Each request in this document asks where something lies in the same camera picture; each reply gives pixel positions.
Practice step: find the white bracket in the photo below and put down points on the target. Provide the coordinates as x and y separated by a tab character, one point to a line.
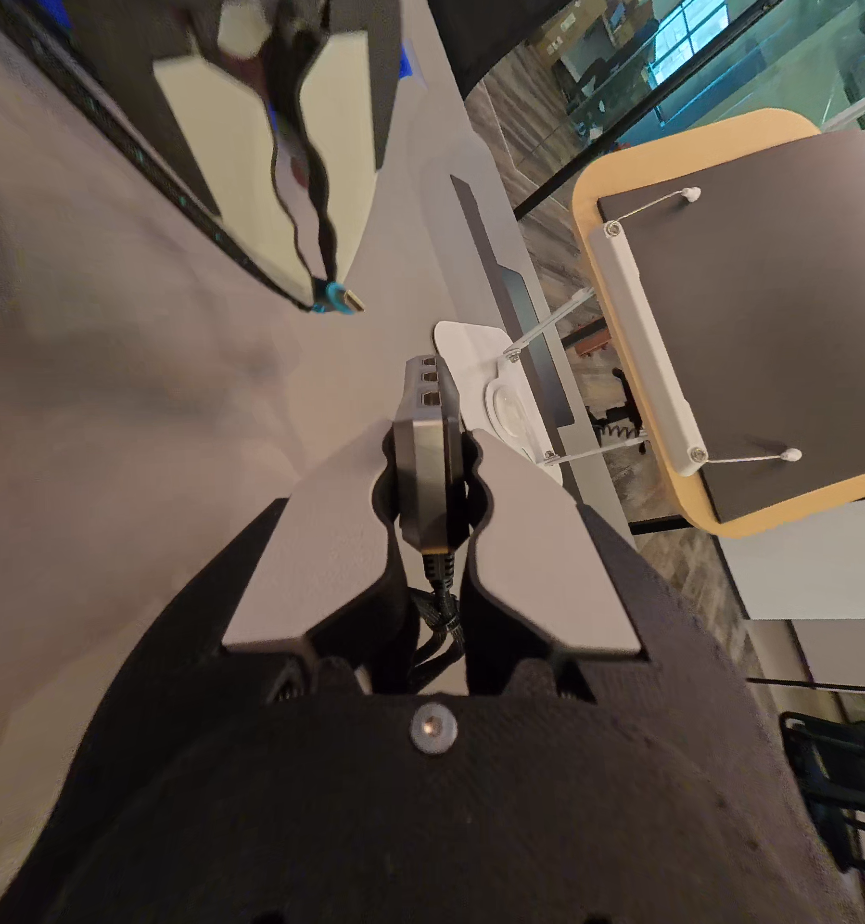
649	346

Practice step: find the dark grey panel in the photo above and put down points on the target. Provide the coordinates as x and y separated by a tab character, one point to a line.
800	325

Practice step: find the black office chair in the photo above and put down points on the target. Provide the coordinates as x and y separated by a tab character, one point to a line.
624	379

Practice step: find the black metal frame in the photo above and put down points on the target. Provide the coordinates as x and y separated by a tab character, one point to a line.
829	751

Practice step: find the pale wooden board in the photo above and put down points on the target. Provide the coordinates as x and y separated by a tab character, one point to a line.
692	155

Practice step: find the blue plastic bin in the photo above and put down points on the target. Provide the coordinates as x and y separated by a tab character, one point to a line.
412	65

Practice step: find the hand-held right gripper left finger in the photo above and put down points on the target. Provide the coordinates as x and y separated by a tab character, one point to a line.
317	548

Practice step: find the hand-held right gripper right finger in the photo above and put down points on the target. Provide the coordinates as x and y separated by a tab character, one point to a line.
548	563

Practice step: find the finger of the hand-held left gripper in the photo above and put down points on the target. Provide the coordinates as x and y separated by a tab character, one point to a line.
349	130
230	159

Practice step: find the grey and black port hub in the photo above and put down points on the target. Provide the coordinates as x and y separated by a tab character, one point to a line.
429	469

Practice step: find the black metal pole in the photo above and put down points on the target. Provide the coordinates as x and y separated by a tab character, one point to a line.
620	126

